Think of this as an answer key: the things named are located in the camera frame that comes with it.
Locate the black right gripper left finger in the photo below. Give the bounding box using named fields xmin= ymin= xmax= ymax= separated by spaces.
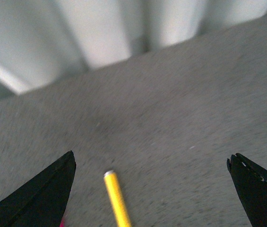
xmin=0 ymin=151 xmax=76 ymax=227

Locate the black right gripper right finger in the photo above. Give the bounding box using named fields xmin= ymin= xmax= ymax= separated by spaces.
xmin=227 ymin=153 xmax=267 ymax=227

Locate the pink pen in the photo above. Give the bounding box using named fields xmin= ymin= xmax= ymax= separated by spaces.
xmin=60 ymin=217 xmax=65 ymax=227

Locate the yellow pen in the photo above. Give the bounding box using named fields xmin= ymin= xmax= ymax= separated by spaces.
xmin=103 ymin=170 xmax=132 ymax=227

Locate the white pleated curtain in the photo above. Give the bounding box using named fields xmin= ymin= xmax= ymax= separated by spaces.
xmin=0 ymin=0 xmax=267 ymax=99

